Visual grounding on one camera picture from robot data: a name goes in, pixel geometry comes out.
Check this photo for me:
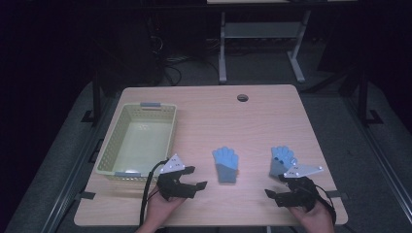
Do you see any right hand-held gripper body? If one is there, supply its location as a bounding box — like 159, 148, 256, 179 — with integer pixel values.
275, 165, 325, 213

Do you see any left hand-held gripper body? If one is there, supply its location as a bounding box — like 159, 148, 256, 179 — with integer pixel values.
156, 153, 197, 202

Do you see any blue knit glove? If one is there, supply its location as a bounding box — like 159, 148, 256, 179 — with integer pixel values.
212, 146, 240, 184
268, 145, 298, 179

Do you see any pale yellow plastic basket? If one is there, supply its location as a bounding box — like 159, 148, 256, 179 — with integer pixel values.
95, 102, 178, 182

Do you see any person's left hand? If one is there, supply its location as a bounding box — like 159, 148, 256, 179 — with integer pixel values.
139, 187, 187, 229

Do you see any person's right hand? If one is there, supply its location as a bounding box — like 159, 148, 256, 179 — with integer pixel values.
289, 200, 336, 233

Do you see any black tape strip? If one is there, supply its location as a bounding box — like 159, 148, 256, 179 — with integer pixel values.
74, 191, 97, 201
325, 190, 350, 200

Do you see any black metal stand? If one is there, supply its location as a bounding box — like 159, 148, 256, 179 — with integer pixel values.
355, 69, 385, 128
81, 71, 105, 124

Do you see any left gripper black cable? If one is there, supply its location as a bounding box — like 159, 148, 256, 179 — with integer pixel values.
138, 158, 170, 227

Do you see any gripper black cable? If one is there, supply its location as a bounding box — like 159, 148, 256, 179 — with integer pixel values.
138, 158, 170, 227
310, 183, 338, 225

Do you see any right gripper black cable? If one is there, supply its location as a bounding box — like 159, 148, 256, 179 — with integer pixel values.
310, 183, 338, 225

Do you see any grey metal rail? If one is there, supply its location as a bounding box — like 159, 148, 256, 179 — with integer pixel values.
40, 96, 115, 233
343, 95, 412, 224

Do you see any tangle of floor cables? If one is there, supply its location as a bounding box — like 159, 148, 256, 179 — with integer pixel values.
148, 32, 222, 87

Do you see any white metal table frame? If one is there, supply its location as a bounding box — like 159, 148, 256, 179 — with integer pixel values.
218, 9, 312, 84

